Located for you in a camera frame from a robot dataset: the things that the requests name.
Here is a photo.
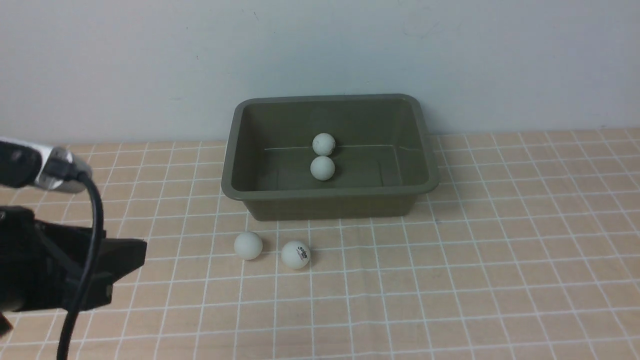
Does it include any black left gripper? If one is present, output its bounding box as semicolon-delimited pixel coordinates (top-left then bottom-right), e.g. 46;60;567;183
0;206;147;314

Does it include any plain white ball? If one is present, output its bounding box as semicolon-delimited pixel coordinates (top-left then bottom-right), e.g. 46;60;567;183
234;231;263;261
310;156;336;182

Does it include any white ball with black logo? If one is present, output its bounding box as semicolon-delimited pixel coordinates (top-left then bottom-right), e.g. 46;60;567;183
280;240;311;271

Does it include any white ball with small mark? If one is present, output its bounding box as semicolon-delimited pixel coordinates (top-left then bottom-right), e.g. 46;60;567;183
311;133;337;157

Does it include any olive green plastic bin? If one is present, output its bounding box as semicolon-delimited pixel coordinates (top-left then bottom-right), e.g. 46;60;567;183
221;93;441;221

